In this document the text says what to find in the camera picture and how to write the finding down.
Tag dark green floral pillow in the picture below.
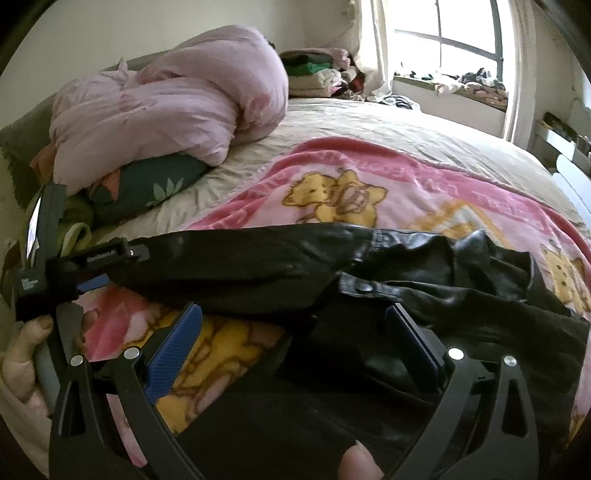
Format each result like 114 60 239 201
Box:
86 153 211 225

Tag folded clothes pile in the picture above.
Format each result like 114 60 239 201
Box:
280 48 365 101

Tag right hand thumb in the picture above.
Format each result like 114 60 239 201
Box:
338 440 384 480

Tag white bedside table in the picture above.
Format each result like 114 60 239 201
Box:
531 112 590 177

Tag beige bed sheet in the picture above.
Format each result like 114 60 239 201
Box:
93 99 590 243

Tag pink rolled duvet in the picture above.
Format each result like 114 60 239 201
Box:
49 25 288 195

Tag white curtain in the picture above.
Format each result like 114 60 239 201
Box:
353 0 394 103

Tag left hand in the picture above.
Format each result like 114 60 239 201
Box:
1 316 53 417

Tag pink cartoon bear blanket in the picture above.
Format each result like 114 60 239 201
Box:
73 136 591 467

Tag black leather jacket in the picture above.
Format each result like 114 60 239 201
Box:
115 224 589 479

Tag clothes on window sill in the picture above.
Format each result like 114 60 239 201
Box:
394 68 509 111

